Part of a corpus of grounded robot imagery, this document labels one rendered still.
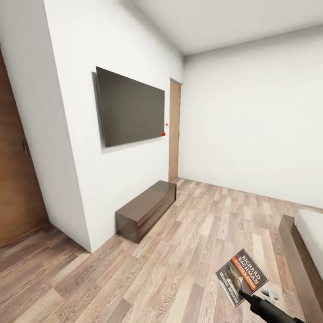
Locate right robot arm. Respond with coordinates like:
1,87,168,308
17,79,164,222
239,287,305,323

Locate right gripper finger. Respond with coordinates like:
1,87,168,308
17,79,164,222
239,290,252,304

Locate hardback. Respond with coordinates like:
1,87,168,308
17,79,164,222
215,249,269,308

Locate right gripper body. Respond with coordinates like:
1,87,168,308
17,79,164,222
250,295,284,323

